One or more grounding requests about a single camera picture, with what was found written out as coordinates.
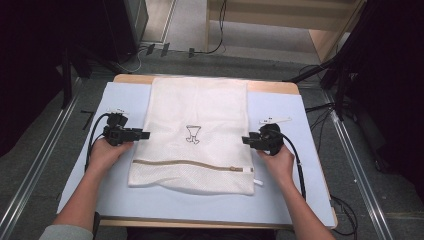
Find light wooden platform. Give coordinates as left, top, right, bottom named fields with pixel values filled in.
left=204, top=0, right=368, bottom=64

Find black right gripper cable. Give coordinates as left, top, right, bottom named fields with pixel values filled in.
left=273, top=129, right=308, bottom=202

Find black wristband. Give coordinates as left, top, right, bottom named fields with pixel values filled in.
left=92, top=211, right=102, bottom=239

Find grey sleeve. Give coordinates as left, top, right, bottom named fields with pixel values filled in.
left=39, top=224, right=95, bottom=240

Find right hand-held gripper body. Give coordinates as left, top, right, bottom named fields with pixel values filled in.
left=249, top=115, right=293, bottom=157

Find white mesh laundry bag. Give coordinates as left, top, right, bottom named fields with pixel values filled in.
left=128, top=77, right=264, bottom=196

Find wooden table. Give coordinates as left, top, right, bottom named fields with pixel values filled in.
left=99, top=73, right=339, bottom=231

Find white floor cable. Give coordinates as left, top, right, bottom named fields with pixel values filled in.
left=114, top=46, right=149, bottom=74

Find black hanging cable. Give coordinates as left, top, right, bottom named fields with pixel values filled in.
left=193, top=0, right=229, bottom=55

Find dark cabinet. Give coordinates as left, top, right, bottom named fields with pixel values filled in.
left=99, top=0, right=150, bottom=64

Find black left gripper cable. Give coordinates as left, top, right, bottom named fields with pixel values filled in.
left=84, top=112, right=113, bottom=173

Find black tripod stand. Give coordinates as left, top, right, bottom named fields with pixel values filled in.
left=282, top=54, right=354, bottom=122

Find light blue table mat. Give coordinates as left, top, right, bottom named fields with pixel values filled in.
left=56, top=81, right=336, bottom=228

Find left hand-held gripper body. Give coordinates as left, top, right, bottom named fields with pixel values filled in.
left=102, top=108, right=143, bottom=147

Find black floor cable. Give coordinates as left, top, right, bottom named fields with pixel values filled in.
left=329, top=194, right=359, bottom=237

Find person's left hand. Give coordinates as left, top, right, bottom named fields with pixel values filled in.
left=87, top=138, right=135, bottom=175

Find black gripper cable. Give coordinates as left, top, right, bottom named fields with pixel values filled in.
left=84, top=112, right=113, bottom=173
left=273, top=129, right=308, bottom=202

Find person's right hand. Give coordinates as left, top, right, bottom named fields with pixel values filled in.
left=256, top=144, right=296, bottom=189

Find metal floor rail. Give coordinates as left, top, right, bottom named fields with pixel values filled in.
left=321, top=89, right=396, bottom=240
left=0, top=78, right=84, bottom=240

